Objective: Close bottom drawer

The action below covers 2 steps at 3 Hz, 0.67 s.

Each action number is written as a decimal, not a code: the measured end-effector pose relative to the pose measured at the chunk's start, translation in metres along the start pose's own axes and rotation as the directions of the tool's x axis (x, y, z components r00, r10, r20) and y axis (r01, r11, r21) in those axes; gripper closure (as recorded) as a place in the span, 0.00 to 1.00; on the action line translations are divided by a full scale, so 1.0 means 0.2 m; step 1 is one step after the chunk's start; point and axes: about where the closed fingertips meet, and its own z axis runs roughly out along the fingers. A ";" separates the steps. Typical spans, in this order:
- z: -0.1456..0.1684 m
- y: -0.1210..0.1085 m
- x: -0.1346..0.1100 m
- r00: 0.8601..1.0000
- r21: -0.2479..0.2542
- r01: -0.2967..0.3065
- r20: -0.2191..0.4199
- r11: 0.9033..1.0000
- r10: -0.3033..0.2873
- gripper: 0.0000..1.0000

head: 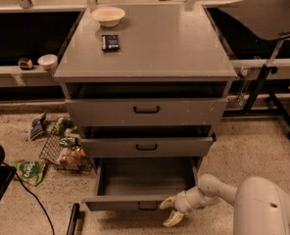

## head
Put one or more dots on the dark snack bar packet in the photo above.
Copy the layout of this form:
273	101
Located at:
110	43

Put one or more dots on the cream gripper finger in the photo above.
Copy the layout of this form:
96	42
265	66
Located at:
174	218
168	203

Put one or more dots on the black stand with tray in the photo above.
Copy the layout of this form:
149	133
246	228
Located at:
256	37

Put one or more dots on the black wire basket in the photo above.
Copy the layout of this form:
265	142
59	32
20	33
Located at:
56	145

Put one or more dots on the small white cup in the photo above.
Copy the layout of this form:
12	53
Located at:
48	61

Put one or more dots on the grey bottom drawer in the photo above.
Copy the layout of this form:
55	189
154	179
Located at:
140	184

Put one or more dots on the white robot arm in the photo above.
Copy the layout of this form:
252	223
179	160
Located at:
260	206

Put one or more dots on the grey drawer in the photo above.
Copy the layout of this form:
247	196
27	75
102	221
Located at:
140	184
147	141
146	104

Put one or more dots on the blue chip bag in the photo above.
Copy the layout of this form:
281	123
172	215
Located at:
37	126

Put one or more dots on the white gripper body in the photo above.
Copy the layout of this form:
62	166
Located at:
183	202

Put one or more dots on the green snack pack in basket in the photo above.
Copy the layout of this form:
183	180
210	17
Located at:
61	125

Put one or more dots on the green snack bag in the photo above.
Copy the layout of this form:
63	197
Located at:
30	172

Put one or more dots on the grey drawer cabinet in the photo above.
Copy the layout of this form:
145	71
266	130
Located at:
158	43

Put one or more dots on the black bar on floor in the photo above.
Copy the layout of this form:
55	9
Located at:
75	214

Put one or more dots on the orange snack pack in basket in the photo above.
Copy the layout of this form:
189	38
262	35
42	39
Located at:
73	156

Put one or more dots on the cream paper bowl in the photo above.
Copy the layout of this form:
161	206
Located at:
108	16

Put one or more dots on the grey top drawer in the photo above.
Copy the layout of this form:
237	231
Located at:
146	104

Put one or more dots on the grey middle drawer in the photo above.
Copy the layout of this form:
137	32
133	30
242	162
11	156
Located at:
147	141

